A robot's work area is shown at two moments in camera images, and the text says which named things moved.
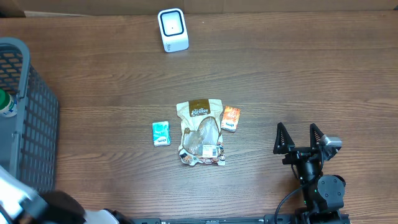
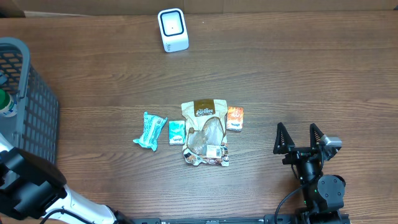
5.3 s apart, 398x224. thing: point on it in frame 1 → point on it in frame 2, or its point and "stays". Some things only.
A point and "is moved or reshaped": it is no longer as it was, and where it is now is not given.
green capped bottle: (9, 104) stays
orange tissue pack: (231, 118) is moved or reshaped
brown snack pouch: (202, 140) is moved or reshaped
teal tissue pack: (161, 134) → (177, 132)
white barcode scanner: (173, 30) stays
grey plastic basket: (28, 140) stays
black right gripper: (297, 154) stays
